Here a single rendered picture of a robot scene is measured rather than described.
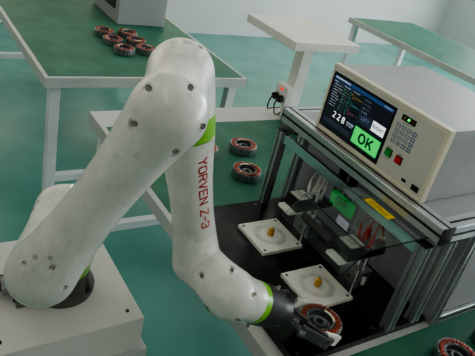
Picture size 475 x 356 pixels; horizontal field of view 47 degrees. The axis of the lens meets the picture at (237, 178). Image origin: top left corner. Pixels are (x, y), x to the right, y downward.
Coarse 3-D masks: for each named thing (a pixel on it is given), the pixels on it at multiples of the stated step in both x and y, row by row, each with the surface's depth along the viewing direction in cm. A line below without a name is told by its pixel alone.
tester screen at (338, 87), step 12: (336, 84) 160; (348, 84) 156; (336, 96) 160; (348, 96) 156; (360, 96) 152; (372, 96) 149; (336, 108) 161; (348, 108) 157; (360, 108) 153; (372, 108) 149; (384, 108) 146; (348, 120) 157; (384, 120) 146; (336, 132) 162; (372, 132) 150
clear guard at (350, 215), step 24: (336, 192) 145; (360, 192) 148; (288, 216) 139; (312, 216) 136; (336, 216) 134; (360, 216) 137; (312, 240) 132; (336, 240) 129; (360, 240) 127; (384, 240) 130; (408, 240) 132; (336, 264) 126
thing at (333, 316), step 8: (304, 304) 138; (312, 304) 138; (320, 304) 139; (304, 312) 135; (312, 312) 137; (320, 312) 138; (328, 312) 137; (312, 320) 136; (320, 320) 136; (328, 320) 137; (336, 320) 135; (320, 328) 131; (328, 328) 132; (336, 328) 132
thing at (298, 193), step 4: (288, 192) 170; (292, 192) 170; (296, 192) 170; (300, 192) 171; (304, 192) 172; (288, 196) 170; (292, 196) 168; (296, 196) 168; (300, 196) 169; (284, 200) 172; (288, 200) 170; (292, 200) 169; (296, 200) 167; (280, 204) 170; (284, 204) 171; (288, 204) 170; (292, 204) 169; (284, 208) 169
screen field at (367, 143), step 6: (354, 132) 156; (360, 132) 153; (354, 138) 156; (360, 138) 154; (366, 138) 152; (372, 138) 150; (360, 144) 154; (366, 144) 152; (372, 144) 150; (378, 144) 148; (366, 150) 152; (372, 150) 151; (372, 156) 151
